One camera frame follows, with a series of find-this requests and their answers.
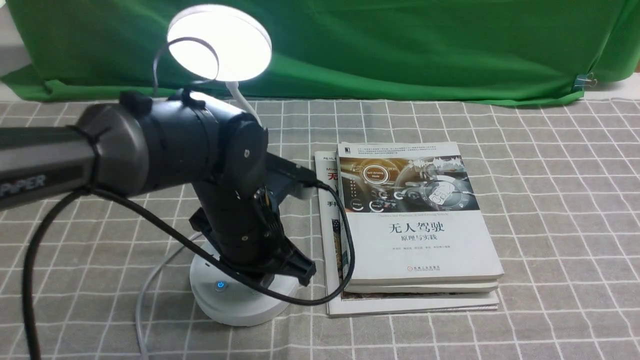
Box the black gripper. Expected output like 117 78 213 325
190 185 317 286

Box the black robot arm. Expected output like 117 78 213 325
0 90 317 286

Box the white desk lamp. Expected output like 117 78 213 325
167 4 298 327

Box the bottom large white book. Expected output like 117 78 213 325
315 150 499 317

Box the grey checked tablecloth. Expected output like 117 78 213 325
0 99 640 360

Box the white self-driving book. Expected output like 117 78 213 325
336 142 505 286

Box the middle white book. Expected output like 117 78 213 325
345 281 499 294

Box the green backdrop cloth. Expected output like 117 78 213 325
1 0 640 106

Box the blue binder clip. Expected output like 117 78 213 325
572 72 598 92

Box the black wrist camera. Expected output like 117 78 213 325
265 153 318 205

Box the white lamp power cord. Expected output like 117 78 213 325
135 231 206 360

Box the black camera cable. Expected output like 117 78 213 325
21 180 357 360

